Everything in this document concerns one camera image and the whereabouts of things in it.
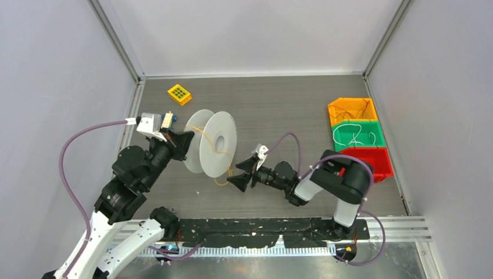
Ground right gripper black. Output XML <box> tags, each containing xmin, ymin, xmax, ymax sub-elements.
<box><xmin>227</xmin><ymin>155</ymin><xmax>288</xmax><ymax>192</ymax></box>

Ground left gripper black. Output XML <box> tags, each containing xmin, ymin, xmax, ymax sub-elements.
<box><xmin>142</xmin><ymin>126</ymin><xmax>195</xmax><ymax>188</ymax></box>

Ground translucent white spool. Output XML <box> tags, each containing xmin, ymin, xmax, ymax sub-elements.
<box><xmin>184</xmin><ymin>109</ymin><xmax>238</xmax><ymax>178</ymax></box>

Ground yellow cable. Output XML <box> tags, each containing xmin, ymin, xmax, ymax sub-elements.
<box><xmin>187</xmin><ymin>125</ymin><xmax>235</xmax><ymax>187</ymax></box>

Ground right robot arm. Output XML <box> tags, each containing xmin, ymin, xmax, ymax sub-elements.
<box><xmin>226</xmin><ymin>149</ymin><xmax>374</xmax><ymax>239</ymax></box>

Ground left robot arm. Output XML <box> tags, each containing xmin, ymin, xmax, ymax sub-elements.
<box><xmin>43</xmin><ymin>131</ymin><xmax>195</xmax><ymax>278</ymax></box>

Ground white toy car blue wheels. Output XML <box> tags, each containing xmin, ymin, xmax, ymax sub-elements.
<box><xmin>160</xmin><ymin>112</ymin><xmax>177</xmax><ymax>130</ymax></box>

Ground yellow block green studs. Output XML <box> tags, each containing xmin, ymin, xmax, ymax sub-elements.
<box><xmin>167</xmin><ymin>84</ymin><xmax>192</xmax><ymax>106</ymax></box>

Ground green bin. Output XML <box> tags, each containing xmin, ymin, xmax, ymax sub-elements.
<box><xmin>332</xmin><ymin>121</ymin><xmax>387</xmax><ymax>151</ymax></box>

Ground orange bin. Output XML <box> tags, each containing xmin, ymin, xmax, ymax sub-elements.
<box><xmin>327</xmin><ymin>98</ymin><xmax>378</xmax><ymax>127</ymax></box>

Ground red bin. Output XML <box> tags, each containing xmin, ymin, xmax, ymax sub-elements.
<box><xmin>339</xmin><ymin>147</ymin><xmax>394</xmax><ymax>183</ymax></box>

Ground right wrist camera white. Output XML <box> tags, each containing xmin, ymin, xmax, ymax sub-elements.
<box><xmin>255</xmin><ymin>144</ymin><xmax>269</xmax><ymax>170</ymax></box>

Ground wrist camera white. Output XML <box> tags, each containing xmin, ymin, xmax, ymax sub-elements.
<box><xmin>137</xmin><ymin>113</ymin><xmax>165</xmax><ymax>141</ymax></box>
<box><xmin>255</xmin><ymin>144</ymin><xmax>269</xmax><ymax>170</ymax></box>

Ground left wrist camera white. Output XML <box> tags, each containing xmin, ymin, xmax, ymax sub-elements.
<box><xmin>137</xmin><ymin>113</ymin><xmax>165</xmax><ymax>141</ymax></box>

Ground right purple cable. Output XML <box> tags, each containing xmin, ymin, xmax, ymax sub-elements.
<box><xmin>263</xmin><ymin>133</ymin><xmax>387</xmax><ymax>267</ymax></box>

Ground purple cable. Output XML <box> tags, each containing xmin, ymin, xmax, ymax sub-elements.
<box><xmin>59</xmin><ymin>120</ymin><xmax>140</xmax><ymax>279</ymax></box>
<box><xmin>263</xmin><ymin>133</ymin><xmax>387</xmax><ymax>267</ymax></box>

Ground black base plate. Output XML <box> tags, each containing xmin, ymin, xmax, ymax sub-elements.
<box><xmin>160</xmin><ymin>217</ymin><xmax>370</xmax><ymax>248</ymax></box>

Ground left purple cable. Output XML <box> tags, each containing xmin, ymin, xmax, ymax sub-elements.
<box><xmin>59</xmin><ymin>120</ymin><xmax>140</xmax><ymax>279</ymax></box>

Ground red cable in orange bin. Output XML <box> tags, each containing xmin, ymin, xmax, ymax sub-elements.
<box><xmin>330</xmin><ymin>100</ymin><xmax>373</xmax><ymax>121</ymax></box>

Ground white cable in bin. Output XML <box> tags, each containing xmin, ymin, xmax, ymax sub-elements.
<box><xmin>333</xmin><ymin>123</ymin><xmax>378</xmax><ymax>148</ymax></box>

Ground aluminium rail front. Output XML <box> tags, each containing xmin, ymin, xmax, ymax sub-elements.
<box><xmin>81</xmin><ymin>216</ymin><xmax>432</xmax><ymax>258</ymax></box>

